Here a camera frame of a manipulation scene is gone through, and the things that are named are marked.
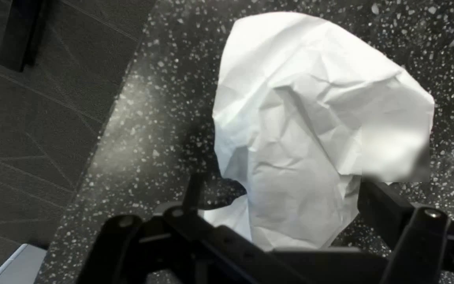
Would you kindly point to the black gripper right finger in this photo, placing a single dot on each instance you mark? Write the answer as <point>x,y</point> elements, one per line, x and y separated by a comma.
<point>419,237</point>

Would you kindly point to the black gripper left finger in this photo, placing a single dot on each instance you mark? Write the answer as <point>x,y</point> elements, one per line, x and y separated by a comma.
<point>178,240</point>

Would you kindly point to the grey office printer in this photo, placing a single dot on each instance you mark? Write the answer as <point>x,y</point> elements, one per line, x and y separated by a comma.
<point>22,265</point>

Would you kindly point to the crumpled paper centre right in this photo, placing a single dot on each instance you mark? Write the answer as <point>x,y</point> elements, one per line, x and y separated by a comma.
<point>304,109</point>

